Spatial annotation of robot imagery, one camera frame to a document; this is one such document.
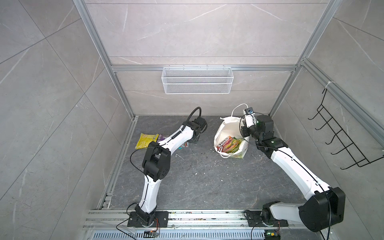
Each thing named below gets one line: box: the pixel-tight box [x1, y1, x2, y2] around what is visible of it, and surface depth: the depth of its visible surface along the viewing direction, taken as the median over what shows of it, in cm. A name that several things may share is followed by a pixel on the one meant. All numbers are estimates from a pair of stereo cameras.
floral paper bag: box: [214, 116, 250, 159], surface depth 84 cm
